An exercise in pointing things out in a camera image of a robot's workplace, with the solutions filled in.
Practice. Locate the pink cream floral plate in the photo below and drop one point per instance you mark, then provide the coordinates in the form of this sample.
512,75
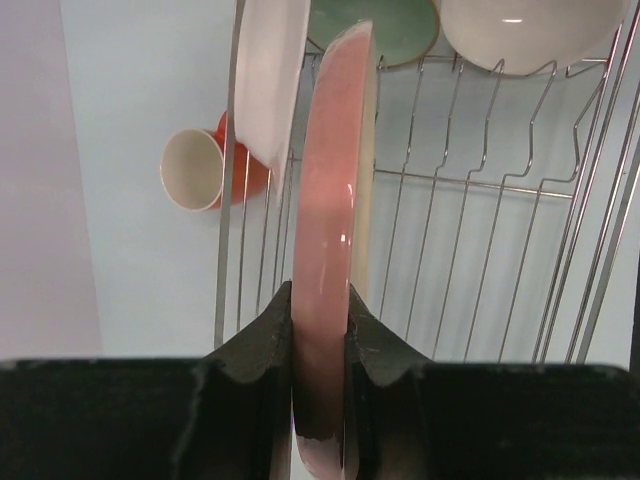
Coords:
331,241

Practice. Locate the white grey-rimmed deep plate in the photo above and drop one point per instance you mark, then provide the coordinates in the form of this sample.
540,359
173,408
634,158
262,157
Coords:
271,48

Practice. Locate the green floral bowl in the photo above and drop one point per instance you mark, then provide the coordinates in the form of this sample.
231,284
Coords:
405,30

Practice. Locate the orange white mug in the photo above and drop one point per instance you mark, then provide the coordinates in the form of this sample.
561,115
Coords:
192,169

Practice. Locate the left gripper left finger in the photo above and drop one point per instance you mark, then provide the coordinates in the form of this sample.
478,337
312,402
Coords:
224,416

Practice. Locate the metal wire dish rack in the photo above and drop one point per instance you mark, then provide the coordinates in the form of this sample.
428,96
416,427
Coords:
497,202

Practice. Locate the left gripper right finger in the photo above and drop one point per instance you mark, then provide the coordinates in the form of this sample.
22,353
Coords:
408,417

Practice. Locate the orange white bowl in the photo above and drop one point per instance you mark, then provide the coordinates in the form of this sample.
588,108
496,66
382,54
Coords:
526,35

